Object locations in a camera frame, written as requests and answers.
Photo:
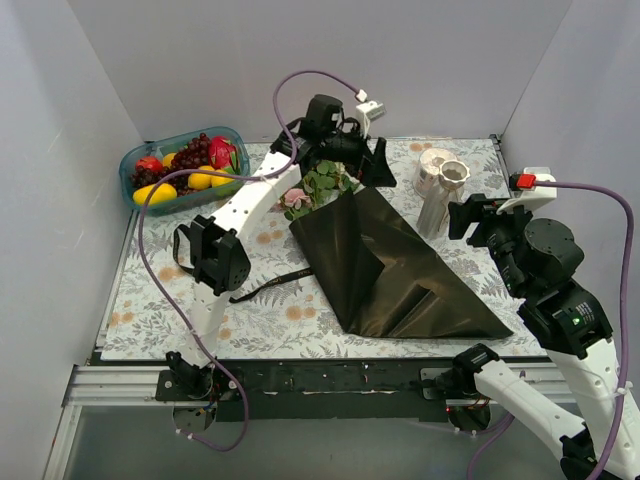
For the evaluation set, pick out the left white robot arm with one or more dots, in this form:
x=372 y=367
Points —
x=220 y=264

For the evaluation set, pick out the white ceramic vase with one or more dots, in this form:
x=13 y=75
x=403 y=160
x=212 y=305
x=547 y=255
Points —
x=447 y=187

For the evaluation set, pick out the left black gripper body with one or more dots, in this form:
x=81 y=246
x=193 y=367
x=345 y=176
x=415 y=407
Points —
x=366 y=163

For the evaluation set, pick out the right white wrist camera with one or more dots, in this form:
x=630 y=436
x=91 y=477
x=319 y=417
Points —
x=532 y=188

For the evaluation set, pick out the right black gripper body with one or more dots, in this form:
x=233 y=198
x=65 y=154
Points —
x=473 y=220

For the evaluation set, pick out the small orange fruit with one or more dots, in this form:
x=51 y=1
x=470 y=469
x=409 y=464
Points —
x=167 y=160

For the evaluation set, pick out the pink flower bouquet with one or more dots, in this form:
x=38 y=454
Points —
x=323 y=184

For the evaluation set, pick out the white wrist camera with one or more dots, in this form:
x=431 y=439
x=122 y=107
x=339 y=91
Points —
x=532 y=188
x=368 y=112

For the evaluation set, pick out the red apple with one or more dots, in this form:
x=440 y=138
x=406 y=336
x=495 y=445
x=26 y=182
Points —
x=149 y=163

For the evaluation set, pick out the black ribbon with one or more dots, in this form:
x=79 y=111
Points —
x=293 y=276

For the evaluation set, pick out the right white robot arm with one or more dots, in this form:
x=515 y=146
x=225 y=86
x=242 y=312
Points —
x=536 y=259

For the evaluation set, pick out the yellow lemon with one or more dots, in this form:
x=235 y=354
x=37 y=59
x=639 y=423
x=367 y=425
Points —
x=220 y=179
x=201 y=180

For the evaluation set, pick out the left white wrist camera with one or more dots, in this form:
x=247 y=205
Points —
x=368 y=112

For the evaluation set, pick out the dark red grapes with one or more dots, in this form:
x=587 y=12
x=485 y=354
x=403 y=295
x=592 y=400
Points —
x=190 y=154

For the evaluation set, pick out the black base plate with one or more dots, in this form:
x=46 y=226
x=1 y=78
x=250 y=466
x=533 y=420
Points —
x=317 y=389

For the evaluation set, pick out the aluminium rail frame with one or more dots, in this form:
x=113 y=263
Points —
x=132 y=383

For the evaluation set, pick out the yellow mango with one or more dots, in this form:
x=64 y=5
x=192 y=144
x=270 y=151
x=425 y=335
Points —
x=154 y=195

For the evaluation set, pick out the pink dragon fruit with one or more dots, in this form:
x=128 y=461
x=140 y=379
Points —
x=223 y=154

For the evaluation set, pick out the black paper cone wrapper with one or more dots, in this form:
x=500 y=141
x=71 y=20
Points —
x=382 y=280

